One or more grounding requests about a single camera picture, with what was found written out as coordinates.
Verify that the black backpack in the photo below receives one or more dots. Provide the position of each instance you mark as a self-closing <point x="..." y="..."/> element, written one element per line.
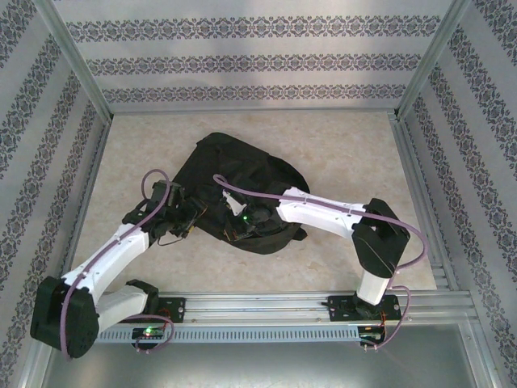
<point x="242" y="165"/>

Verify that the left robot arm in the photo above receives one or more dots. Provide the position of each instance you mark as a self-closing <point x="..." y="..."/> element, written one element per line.
<point x="109" y="254"/>

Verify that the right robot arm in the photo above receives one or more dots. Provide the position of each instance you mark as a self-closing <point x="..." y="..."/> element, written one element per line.
<point x="379" y="238"/>

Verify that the grey metal sheet panel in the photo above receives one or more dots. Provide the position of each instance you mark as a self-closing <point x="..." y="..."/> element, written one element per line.
<point x="258" y="368"/>

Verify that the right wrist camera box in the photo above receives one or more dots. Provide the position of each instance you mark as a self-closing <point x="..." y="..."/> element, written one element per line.
<point x="235" y="202"/>

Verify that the aluminium mounting rail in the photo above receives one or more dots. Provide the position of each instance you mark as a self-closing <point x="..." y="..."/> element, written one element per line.
<point x="250" y="307"/>

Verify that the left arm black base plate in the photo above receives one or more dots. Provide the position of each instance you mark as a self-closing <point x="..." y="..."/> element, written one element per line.
<point x="175" y="309"/>

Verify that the aluminium side rail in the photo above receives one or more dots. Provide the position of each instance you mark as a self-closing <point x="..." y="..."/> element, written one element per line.
<point x="83" y="202"/>
<point x="410" y="145"/>

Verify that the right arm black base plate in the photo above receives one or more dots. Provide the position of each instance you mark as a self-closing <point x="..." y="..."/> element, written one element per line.
<point x="341" y="309"/>

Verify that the aluminium back rail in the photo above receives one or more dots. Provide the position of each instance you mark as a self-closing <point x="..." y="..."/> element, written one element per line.
<point x="343" y="110"/>

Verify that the aluminium frame post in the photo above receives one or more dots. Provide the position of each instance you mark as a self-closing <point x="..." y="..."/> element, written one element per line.
<point x="432" y="56"/>
<point x="74" y="56"/>

